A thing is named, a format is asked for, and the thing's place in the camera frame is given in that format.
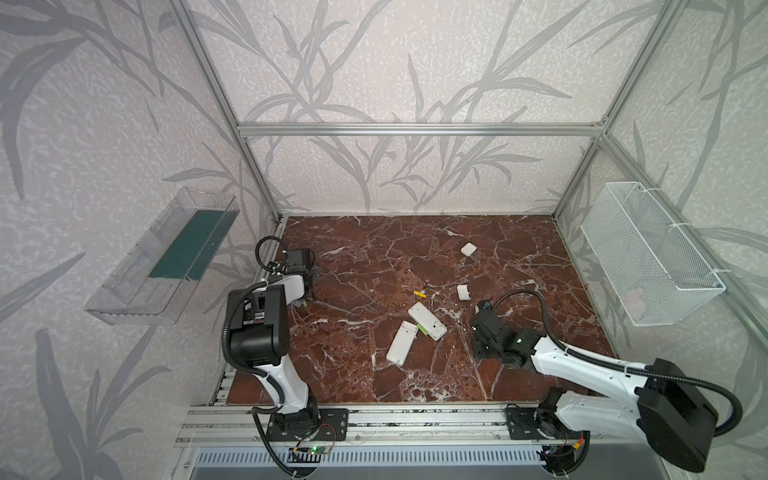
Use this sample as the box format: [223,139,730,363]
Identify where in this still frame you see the white battery cover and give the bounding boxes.
[460,242,477,257]
[456,285,471,301]

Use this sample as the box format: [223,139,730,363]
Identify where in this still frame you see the white remote control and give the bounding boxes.
[408,302,447,341]

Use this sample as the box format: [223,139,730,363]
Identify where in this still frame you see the white air conditioner remote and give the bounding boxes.
[386,321,419,367]

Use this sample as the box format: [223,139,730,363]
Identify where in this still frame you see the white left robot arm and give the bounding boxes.
[221,248,320,428]

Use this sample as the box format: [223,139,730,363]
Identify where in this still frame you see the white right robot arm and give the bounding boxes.
[470,309,718,473]

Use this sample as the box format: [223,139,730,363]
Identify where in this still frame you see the pink object in basket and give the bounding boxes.
[622,288,648,318]

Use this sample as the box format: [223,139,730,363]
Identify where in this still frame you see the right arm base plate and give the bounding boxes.
[504,404,588,444]

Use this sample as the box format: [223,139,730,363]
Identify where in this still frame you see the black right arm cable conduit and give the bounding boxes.
[490,289,744,438]

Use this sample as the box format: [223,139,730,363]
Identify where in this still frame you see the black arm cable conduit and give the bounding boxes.
[490,289,744,438]
[220,235,289,478]

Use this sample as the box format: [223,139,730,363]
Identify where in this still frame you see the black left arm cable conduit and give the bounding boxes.
[220,235,289,478]

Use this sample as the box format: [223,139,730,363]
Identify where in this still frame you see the clear plastic wall bin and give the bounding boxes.
[85,187,240,326]

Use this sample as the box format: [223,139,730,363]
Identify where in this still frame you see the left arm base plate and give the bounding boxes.
[266,408,350,442]

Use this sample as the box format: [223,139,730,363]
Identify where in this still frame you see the aluminium front rail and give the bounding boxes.
[173,403,679,448]

